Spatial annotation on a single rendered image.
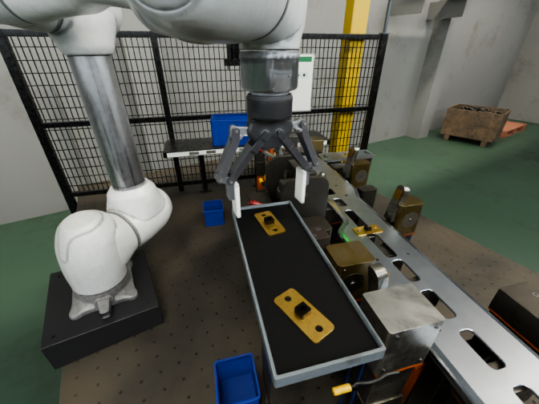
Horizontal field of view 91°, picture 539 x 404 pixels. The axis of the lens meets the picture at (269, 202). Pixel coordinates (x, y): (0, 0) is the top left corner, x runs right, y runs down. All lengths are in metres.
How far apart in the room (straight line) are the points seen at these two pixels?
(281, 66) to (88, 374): 0.91
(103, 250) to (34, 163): 2.54
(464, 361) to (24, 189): 3.42
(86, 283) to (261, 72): 0.75
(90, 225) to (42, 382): 1.27
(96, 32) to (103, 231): 0.50
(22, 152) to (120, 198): 2.44
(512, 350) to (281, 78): 0.62
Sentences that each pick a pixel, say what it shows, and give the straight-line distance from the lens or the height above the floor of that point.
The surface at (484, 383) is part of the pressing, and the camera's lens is 0.63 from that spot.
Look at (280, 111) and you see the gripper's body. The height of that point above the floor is 1.39.
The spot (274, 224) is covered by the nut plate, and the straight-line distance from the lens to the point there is 0.55.
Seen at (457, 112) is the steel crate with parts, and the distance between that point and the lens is 5.95.
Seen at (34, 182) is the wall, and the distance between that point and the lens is 3.43.
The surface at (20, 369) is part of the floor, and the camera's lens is 2.12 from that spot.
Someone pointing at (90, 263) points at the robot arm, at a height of 0.97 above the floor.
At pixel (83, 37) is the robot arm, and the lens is 0.85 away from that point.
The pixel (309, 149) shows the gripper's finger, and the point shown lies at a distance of 0.51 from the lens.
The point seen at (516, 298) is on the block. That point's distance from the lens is 0.77.
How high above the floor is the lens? 1.47
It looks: 30 degrees down
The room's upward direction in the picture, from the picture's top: straight up
